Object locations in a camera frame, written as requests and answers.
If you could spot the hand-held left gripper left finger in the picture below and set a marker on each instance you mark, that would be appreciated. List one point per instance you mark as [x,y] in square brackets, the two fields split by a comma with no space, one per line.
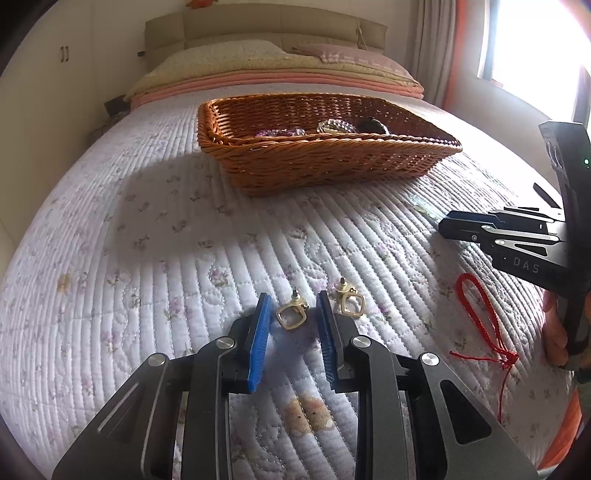
[258,341]

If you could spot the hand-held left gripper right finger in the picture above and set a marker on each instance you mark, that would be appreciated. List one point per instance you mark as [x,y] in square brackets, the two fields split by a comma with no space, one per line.
[325,341]

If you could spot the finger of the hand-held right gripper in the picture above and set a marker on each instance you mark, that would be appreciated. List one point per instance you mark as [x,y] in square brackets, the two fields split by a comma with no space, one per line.
[466,233]
[466,217]

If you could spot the gold square earring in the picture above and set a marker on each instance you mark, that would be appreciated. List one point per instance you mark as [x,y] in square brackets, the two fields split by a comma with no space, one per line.
[299,304]
[344,287]

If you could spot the black wristwatch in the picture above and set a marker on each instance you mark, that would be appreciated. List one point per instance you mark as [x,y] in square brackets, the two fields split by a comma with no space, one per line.
[371,124]

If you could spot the brown wicker basket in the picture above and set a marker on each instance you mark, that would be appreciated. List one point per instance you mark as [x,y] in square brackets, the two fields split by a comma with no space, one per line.
[323,166]

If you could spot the person's right hand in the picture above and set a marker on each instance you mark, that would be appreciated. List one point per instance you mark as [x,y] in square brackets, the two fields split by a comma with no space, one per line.
[555,332]

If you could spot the floral quilted bedspread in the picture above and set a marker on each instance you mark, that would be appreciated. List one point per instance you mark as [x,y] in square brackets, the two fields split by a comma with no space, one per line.
[138,254]

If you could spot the window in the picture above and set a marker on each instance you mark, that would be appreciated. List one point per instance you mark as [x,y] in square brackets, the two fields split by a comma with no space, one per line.
[531,46]

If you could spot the grey and orange curtain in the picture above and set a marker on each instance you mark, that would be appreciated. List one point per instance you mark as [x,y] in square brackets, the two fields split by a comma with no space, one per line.
[438,46]

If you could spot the pink pillow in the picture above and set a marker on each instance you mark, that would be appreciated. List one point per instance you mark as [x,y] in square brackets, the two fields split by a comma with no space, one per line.
[332,50]

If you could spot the orange cloth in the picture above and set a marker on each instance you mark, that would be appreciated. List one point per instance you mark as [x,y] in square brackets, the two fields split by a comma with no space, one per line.
[565,434]

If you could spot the cream folded blanket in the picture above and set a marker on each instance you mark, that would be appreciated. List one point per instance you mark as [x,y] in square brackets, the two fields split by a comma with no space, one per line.
[277,67]

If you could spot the salmon pink folded blanket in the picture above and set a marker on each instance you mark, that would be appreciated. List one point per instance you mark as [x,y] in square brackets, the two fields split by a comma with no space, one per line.
[231,83]

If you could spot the nightstand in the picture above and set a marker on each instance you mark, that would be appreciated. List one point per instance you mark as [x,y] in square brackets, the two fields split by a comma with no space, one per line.
[108,127]

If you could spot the dark object on nightstand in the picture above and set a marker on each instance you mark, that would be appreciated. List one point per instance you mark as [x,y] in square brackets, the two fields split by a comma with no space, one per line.
[115,106]

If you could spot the cream floral pillow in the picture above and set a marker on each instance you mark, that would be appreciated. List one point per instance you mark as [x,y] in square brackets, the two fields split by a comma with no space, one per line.
[221,53]

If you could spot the beige padded headboard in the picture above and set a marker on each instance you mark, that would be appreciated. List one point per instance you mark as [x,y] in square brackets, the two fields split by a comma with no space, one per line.
[231,23]

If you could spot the white wardrobe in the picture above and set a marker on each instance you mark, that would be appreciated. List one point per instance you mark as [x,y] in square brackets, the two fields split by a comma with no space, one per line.
[60,92]

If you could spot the red plush toy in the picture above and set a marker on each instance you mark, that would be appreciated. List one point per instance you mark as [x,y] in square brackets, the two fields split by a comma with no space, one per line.
[198,2]

